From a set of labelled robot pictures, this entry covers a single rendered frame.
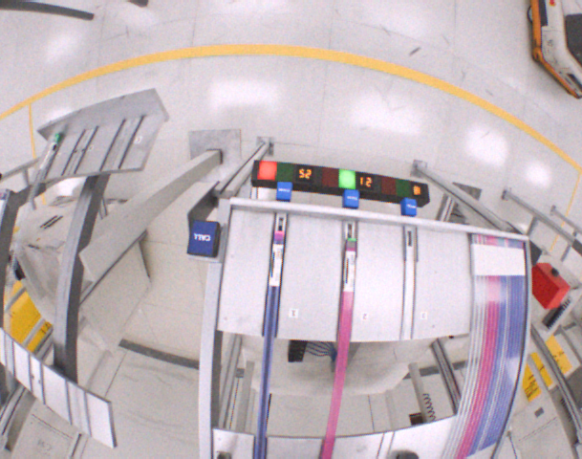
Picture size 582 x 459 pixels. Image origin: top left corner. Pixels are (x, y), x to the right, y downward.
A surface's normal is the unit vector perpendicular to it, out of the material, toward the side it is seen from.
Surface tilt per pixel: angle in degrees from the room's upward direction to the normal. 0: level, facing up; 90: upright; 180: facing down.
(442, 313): 44
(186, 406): 90
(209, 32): 0
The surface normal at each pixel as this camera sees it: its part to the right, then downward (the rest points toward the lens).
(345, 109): -0.04, 0.48
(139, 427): 0.09, -0.87
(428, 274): 0.04, -0.25
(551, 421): -0.99, -0.10
